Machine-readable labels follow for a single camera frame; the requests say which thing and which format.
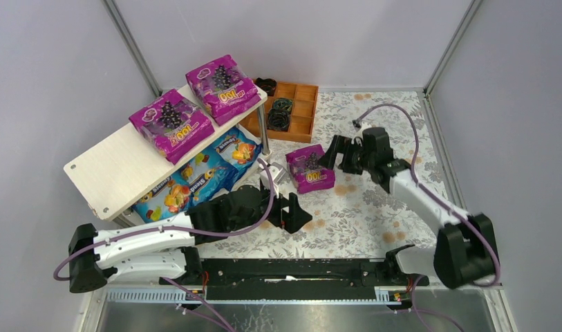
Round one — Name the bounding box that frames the purple candy bag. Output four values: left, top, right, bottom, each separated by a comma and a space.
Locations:
129, 89, 215, 164
285, 145, 335, 194
185, 55, 261, 125

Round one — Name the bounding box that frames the blue candy bag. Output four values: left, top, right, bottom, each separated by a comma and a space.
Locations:
132, 174, 193, 223
211, 127, 262, 174
178, 147, 238, 206

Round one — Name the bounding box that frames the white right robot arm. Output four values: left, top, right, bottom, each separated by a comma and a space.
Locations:
319, 127, 500, 289

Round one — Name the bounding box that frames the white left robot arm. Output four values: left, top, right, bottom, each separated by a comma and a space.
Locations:
68, 185, 312, 293

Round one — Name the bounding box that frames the white wooden two-tier shelf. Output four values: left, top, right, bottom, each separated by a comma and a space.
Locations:
64, 89, 268, 228

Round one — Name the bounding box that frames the floral patterned table mat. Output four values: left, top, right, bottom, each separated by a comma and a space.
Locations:
198, 91, 447, 259

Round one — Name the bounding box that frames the black coiled item bottom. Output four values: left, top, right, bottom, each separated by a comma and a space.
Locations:
267, 109, 290, 131

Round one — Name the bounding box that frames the black coiled item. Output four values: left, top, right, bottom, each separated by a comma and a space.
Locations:
254, 77, 277, 96
267, 109, 290, 131
271, 98, 294, 114

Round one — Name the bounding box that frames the black coiled item middle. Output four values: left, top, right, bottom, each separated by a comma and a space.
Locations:
271, 98, 294, 114

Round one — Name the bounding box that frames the black coiled item top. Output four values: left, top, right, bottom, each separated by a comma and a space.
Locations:
254, 77, 277, 96

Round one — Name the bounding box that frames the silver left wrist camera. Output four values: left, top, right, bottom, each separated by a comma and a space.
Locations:
259, 162, 288, 192

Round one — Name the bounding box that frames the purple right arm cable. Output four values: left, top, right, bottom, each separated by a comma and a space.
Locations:
353, 103, 503, 332

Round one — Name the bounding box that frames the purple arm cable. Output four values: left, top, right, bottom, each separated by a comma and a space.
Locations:
53, 158, 277, 332
353, 103, 503, 332

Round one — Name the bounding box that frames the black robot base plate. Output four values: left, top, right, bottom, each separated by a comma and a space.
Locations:
174, 259, 418, 300

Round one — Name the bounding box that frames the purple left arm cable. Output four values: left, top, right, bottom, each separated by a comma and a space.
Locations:
53, 158, 277, 332

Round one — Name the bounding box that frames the slotted cable duct rail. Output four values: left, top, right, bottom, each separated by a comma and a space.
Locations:
106, 287, 403, 306

